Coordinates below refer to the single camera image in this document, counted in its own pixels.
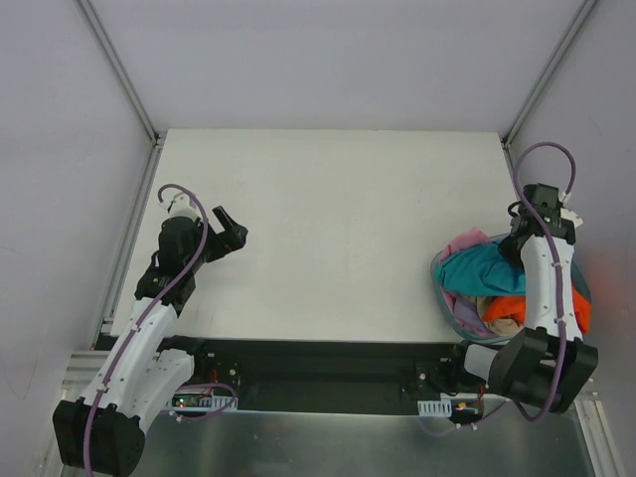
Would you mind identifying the teal t shirt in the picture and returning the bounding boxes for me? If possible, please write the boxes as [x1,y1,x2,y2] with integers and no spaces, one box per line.
[434,242,526,296]

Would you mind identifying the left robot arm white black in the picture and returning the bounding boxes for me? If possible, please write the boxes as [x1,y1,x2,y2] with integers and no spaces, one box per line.
[53,206,248,476]

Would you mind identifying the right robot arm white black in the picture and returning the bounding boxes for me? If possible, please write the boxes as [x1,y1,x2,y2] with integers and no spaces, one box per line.
[447,184,599,417]

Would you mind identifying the pink t shirt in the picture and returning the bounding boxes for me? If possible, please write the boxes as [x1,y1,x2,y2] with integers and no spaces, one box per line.
[440,228,491,261]

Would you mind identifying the translucent blue laundry basket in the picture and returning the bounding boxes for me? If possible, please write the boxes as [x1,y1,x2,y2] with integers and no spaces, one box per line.
[431,236,591,344]

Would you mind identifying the orange t shirt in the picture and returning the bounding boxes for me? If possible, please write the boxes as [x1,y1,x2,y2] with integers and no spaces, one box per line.
[481,288,592,337]

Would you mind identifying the lavender t shirt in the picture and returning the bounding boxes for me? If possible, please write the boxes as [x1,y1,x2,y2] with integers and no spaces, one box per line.
[453,295,491,338]

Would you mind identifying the beige t shirt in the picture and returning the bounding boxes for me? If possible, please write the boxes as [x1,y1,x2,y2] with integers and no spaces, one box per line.
[474,296,526,337]

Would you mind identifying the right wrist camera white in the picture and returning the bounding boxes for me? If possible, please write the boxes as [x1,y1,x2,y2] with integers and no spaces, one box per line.
[560,194,583,229]

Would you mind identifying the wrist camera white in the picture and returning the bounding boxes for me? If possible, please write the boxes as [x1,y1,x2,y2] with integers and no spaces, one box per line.
[167,193,200,222]
[560,194,583,229]

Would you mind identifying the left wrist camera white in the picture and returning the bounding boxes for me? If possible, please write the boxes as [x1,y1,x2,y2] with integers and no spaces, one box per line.
[167,193,200,222]

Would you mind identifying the front aluminium rail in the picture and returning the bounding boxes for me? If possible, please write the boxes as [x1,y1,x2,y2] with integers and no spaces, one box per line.
[62,350,109,391]

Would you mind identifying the left white cable duct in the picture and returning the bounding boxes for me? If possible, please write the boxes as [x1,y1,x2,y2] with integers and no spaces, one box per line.
[165,394,239,413]

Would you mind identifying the white cable duct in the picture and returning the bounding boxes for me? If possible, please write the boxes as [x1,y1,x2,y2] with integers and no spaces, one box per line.
[417,398,452,418]
[165,394,239,413]

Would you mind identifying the right white cable duct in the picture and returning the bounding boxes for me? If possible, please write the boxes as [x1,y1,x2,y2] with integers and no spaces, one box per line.
[417,398,452,418]

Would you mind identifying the right aluminium frame post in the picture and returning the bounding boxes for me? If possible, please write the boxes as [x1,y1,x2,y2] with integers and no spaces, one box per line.
[501,0,600,145]

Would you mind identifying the aluminium frame post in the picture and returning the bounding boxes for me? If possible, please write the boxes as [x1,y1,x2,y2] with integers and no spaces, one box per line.
[501,0,600,145]
[75,0,166,145]

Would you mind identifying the left aluminium frame post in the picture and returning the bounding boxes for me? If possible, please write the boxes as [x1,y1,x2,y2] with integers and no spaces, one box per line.
[75,0,166,145]

